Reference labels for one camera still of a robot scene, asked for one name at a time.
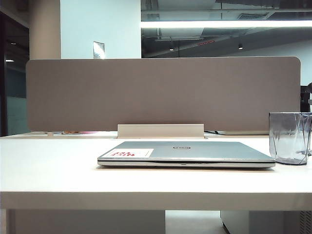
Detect transparent grey water cup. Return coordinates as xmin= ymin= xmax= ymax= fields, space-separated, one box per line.
xmin=268 ymin=112 xmax=312 ymax=166

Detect white red laptop sticker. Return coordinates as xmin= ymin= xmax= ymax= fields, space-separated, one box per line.
xmin=106 ymin=148 xmax=155 ymax=158

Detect silver Dell laptop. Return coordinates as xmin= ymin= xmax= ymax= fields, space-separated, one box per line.
xmin=97 ymin=141 xmax=276 ymax=169

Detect beige desk divider panel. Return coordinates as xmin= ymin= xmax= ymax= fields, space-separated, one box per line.
xmin=25 ymin=56 xmax=303 ymax=132

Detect long ceiling light strip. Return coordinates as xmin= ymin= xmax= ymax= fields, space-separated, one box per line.
xmin=140 ymin=19 xmax=312 ymax=28

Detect person in dark clothes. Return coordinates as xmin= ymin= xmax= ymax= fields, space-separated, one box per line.
xmin=301 ymin=82 xmax=312 ymax=114

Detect framed wall poster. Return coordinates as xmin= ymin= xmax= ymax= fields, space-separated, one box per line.
xmin=93 ymin=41 xmax=106 ymax=59

